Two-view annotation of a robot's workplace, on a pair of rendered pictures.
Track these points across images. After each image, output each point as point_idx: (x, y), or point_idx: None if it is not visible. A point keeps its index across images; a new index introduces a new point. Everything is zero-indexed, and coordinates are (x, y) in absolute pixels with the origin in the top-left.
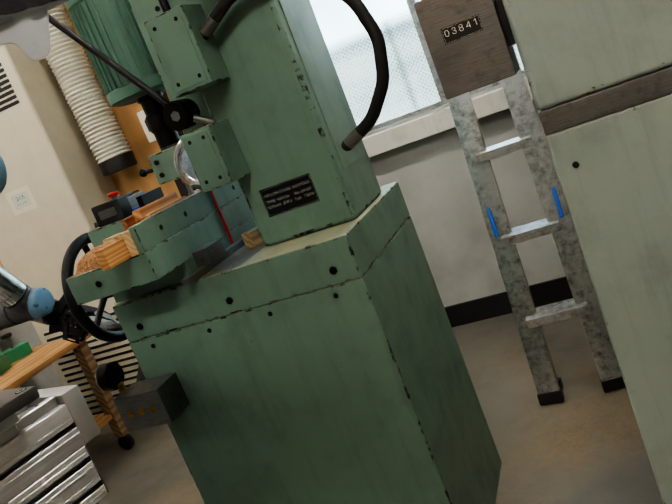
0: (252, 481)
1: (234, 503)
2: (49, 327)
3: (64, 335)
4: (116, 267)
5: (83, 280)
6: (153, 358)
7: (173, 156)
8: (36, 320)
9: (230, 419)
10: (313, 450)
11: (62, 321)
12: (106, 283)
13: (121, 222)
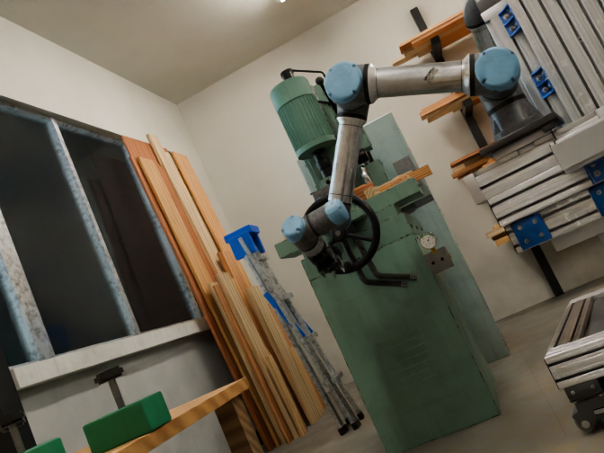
0: (460, 324)
1: (466, 338)
2: (323, 253)
3: (336, 259)
4: (417, 182)
5: (415, 181)
6: (420, 244)
7: (364, 170)
8: (320, 243)
9: (442, 286)
10: (456, 307)
11: (324, 253)
12: (419, 187)
13: (372, 182)
